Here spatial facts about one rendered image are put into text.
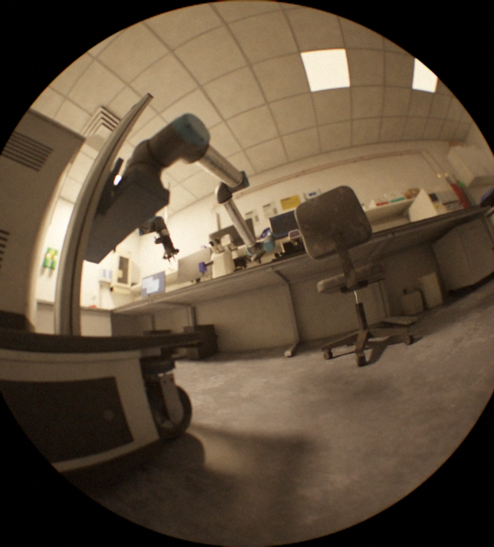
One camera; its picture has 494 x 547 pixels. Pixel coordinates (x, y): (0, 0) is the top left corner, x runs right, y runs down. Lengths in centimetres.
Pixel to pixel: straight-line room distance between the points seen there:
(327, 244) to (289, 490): 99
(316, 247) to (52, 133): 120
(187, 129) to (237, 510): 90
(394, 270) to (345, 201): 147
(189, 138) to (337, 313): 204
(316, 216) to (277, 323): 146
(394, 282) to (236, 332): 206
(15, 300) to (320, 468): 63
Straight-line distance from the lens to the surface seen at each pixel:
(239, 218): 131
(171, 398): 53
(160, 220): 133
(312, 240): 104
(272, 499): 39
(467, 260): 226
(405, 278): 244
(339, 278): 101
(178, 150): 68
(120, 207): 65
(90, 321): 291
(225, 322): 245
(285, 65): 255
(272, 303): 221
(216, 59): 240
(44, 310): 278
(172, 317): 308
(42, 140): 62
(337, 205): 108
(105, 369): 36
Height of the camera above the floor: 32
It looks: 16 degrees up
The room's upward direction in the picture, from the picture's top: 10 degrees counter-clockwise
